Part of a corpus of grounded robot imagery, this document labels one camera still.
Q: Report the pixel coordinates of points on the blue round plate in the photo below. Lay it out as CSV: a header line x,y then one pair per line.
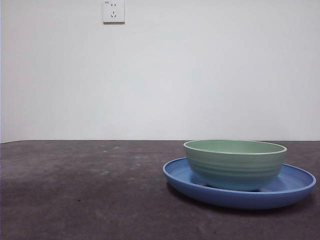
x,y
225,200

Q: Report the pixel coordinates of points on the white wall socket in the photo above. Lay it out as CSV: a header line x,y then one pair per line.
x,y
114,11

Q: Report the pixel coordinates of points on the green ribbed bowl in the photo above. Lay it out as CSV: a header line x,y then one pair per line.
x,y
235,170

